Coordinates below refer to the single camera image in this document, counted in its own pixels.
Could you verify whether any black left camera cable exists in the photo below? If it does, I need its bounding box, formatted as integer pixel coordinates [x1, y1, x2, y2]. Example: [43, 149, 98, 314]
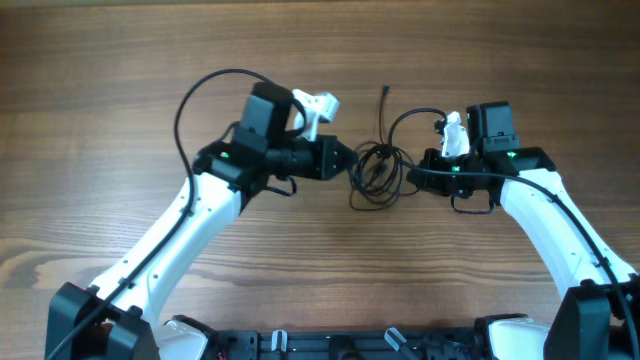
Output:
[44, 68, 309, 360]

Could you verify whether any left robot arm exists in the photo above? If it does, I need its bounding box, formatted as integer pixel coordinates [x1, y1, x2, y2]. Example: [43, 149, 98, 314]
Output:
[45, 82, 355, 359]

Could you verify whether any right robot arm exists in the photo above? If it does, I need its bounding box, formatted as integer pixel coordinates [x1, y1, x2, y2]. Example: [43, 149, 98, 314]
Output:
[407, 102, 639, 359]

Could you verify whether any black right camera cable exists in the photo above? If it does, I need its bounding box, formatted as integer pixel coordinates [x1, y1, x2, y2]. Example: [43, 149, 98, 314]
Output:
[387, 107, 640, 360]

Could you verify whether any black camera cable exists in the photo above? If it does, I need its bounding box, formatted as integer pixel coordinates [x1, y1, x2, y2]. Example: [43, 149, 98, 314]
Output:
[387, 107, 640, 360]
[44, 68, 309, 360]

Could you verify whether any thick black USB cable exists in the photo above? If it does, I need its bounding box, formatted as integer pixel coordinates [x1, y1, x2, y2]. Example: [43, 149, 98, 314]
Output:
[347, 140, 421, 212]

